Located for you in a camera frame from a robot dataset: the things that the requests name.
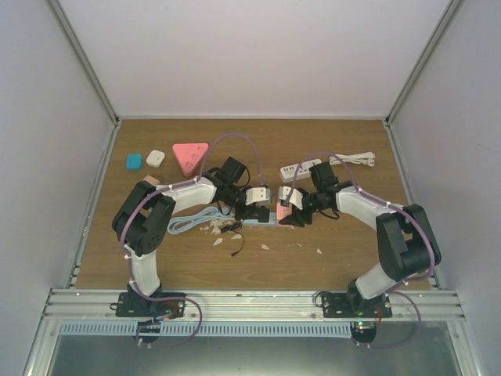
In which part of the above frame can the pink triangular power socket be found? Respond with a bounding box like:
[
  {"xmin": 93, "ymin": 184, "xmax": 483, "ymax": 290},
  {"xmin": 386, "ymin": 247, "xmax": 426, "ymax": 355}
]
[{"xmin": 172, "ymin": 143, "xmax": 209, "ymax": 177}]

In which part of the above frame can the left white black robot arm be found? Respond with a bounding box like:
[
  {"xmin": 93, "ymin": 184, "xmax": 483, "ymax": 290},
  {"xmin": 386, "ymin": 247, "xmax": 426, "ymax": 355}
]
[{"xmin": 112, "ymin": 157, "xmax": 272, "ymax": 316}]

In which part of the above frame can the grey slotted cable duct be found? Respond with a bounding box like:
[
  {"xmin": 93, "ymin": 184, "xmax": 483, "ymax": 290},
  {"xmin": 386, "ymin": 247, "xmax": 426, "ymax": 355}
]
[{"xmin": 59, "ymin": 320, "xmax": 351, "ymax": 338}]

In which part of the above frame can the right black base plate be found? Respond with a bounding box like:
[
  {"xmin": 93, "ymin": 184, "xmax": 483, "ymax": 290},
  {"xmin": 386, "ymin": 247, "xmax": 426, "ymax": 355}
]
[{"xmin": 312, "ymin": 291, "xmax": 392, "ymax": 320}]

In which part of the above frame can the light blue cable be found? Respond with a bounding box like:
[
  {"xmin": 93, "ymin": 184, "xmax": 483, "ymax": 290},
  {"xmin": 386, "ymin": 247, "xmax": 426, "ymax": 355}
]
[{"xmin": 166, "ymin": 207, "xmax": 222, "ymax": 237}]

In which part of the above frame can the pink block socket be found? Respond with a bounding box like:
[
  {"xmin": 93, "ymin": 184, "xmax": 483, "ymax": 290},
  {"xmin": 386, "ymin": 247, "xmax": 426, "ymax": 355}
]
[{"xmin": 276, "ymin": 201, "xmax": 292, "ymax": 225}]

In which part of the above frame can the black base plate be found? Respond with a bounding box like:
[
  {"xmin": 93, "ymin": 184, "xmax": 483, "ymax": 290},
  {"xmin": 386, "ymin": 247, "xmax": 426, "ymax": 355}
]
[
  {"xmin": 312, "ymin": 291, "xmax": 392, "ymax": 320},
  {"xmin": 110, "ymin": 290, "xmax": 186, "ymax": 320}
]

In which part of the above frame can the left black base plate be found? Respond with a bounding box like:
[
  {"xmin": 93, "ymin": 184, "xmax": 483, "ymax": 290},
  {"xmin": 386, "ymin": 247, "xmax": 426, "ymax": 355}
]
[{"xmin": 110, "ymin": 290, "xmax": 186, "ymax": 320}]

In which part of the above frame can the thin black cable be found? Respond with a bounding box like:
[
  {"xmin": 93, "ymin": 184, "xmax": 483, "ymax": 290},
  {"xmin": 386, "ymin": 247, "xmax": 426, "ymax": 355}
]
[{"xmin": 219, "ymin": 221, "xmax": 247, "ymax": 259}]

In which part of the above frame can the aluminium frame rail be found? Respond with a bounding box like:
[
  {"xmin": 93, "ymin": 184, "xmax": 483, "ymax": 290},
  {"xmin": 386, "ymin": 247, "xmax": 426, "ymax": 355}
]
[{"xmin": 42, "ymin": 289, "xmax": 466, "ymax": 322}]

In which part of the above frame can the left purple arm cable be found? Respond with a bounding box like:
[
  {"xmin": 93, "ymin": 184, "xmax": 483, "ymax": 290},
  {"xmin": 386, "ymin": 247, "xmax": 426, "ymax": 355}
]
[{"xmin": 119, "ymin": 132, "xmax": 267, "ymax": 298}]

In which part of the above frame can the blue cube adapter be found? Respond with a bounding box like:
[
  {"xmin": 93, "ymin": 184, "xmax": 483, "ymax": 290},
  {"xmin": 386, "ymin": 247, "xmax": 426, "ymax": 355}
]
[{"xmin": 126, "ymin": 154, "xmax": 142, "ymax": 171}]

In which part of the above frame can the white power strip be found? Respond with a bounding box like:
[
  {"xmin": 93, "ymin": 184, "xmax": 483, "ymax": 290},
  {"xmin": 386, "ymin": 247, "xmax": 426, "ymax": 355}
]
[{"xmin": 279, "ymin": 158, "xmax": 322, "ymax": 183}]

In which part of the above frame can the light blue power strip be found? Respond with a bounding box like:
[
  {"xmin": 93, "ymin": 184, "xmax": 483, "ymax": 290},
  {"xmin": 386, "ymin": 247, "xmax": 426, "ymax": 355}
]
[{"xmin": 242, "ymin": 216, "xmax": 276, "ymax": 227}]

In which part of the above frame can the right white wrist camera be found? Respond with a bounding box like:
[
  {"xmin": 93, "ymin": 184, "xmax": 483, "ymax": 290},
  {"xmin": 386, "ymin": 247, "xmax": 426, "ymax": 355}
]
[{"xmin": 278, "ymin": 186, "xmax": 309, "ymax": 210}]

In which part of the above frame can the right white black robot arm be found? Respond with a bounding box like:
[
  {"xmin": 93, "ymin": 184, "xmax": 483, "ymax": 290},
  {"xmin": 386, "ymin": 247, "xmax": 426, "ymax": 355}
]
[{"xmin": 279, "ymin": 162, "xmax": 442, "ymax": 317}]

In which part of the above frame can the small white charger plug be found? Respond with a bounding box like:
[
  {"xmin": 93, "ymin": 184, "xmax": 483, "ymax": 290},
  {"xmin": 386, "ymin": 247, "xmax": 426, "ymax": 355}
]
[{"xmin": 146, "ymin": 150, "xmax": 165, "ymax": 168}]

